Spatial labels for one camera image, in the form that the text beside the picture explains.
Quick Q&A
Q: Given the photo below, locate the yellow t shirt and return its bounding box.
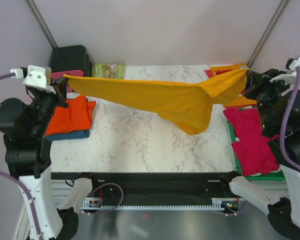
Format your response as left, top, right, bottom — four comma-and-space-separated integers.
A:
64, 68, 248, 135

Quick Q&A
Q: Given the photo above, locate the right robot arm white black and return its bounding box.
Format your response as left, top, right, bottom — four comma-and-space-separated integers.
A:
219, 67, 300, 240

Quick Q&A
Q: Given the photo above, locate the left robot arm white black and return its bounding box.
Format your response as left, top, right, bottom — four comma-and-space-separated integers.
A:
0, 77, 100, 240

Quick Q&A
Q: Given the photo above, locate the orange folder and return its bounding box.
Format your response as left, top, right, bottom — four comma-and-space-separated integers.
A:
210, 63, 257, 108

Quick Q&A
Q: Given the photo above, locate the black pink mini drawer unit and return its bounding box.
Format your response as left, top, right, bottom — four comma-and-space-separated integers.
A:
48, 45, 93, 80

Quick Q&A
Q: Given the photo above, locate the folded orange t shirt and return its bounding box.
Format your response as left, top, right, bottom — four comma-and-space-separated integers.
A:
45, 95, 97, 136

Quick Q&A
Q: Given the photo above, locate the red yellow comic book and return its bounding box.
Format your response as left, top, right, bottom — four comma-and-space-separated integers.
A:
214, 69, 234, 76

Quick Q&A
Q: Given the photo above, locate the green treehouse book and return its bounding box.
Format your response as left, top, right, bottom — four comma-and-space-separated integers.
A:
92, 63, 126, 79

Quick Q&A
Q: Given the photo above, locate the red folder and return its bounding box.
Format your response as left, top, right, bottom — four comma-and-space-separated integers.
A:
204, 69, 214, 79

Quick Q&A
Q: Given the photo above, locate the folded blue t shirt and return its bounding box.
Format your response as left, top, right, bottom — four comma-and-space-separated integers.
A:
45, 129, 90, 141

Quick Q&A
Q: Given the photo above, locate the magenta t shirt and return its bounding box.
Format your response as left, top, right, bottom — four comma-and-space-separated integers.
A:
222, 107, 282, 177

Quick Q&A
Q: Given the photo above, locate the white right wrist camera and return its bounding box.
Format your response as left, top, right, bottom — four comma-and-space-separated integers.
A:
269, 56, 300, 83

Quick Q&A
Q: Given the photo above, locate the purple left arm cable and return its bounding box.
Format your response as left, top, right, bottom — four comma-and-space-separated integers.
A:
0, 72, 123, 238

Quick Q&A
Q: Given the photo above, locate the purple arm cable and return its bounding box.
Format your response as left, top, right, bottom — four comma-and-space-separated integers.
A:
221, 66, 300, 217
0, 72, 123, 238

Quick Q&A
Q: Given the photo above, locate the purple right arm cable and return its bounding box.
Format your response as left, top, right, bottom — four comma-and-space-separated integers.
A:
221, 66, 300, 217

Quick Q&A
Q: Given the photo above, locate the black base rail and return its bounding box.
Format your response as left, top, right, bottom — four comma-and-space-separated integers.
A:
52, 172, 237, 206

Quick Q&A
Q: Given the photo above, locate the white slotted cable duct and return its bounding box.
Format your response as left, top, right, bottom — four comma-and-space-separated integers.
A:
81, 199, 239, 212

